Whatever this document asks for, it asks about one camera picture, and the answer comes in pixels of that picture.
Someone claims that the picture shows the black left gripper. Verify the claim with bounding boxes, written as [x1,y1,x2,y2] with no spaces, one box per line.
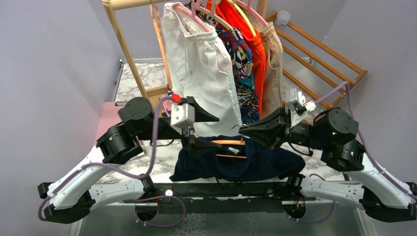
[137,98,222,156]

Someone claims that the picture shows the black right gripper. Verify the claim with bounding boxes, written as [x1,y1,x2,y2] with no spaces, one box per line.
[239,104,329,150]

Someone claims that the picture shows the orange wooden hanger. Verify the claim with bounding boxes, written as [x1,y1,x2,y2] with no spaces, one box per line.
[211,135,247,160]

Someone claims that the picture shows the navy blue shorts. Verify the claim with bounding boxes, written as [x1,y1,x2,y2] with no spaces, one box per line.
[169,137,305,182]

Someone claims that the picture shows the wooden clothes rack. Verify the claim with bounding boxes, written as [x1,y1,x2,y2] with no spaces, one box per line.
[102,0,277,107]

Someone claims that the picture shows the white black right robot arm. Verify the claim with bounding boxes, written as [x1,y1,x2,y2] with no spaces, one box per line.
[239,106,417,223]

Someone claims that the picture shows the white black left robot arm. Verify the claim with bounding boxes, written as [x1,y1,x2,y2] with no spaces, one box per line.
[38,94,219,224]

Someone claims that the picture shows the beige shorts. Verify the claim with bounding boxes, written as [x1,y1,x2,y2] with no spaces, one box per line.
[253,22,283,118]

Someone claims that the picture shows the pink navy patterned shorts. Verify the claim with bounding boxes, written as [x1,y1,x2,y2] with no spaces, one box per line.
[161,100,171,117]

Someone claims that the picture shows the white shorts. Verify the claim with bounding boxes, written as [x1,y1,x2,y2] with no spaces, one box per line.
[161,2,241,137]

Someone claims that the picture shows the comic print shorts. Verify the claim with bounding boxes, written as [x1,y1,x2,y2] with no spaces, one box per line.
[183,2,259,123]

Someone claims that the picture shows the pink hanger left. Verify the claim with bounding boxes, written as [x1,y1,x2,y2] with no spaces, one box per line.
[172,0,211,32]

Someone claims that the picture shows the pink hanger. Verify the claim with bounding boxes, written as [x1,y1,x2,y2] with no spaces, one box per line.
[235,0,269,27]
[172,0,211,32]

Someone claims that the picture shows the pink hanger right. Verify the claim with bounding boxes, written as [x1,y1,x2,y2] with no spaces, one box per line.
[235,0,269,27]

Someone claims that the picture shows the orange red shorts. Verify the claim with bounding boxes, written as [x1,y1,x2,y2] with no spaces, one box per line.
[215,0,266,115]

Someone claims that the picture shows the orange twisted hanger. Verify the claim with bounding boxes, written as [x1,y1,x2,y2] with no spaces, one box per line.
[149,4,172,90]

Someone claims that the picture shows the beige wooden hanger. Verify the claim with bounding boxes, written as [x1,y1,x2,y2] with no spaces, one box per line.
[196,3,233,31]

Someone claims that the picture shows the yellow hanger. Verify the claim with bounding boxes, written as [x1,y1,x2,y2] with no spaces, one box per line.
[228,0,256,37]

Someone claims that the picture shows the wooden slatted shelf rack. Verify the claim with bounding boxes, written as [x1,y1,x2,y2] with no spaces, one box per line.
[275,22,367,100]

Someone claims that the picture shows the pink clipboard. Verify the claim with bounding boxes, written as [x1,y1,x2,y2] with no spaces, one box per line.
[93,102,123,146]

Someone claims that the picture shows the clear paperclip jar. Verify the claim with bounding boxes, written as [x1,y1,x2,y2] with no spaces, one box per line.
[274,10,291,27]

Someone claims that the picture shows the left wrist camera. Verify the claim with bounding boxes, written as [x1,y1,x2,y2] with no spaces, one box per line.
[170,94,195,129]

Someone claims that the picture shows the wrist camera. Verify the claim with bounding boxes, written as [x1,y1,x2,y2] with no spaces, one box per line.
[170,94,195,129]
[286,88,317,128]

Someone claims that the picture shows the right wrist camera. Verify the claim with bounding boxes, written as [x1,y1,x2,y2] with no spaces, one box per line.
[286,88,317,128]

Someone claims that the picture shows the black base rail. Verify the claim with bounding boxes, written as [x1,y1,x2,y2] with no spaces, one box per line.
[134,182,303,216]

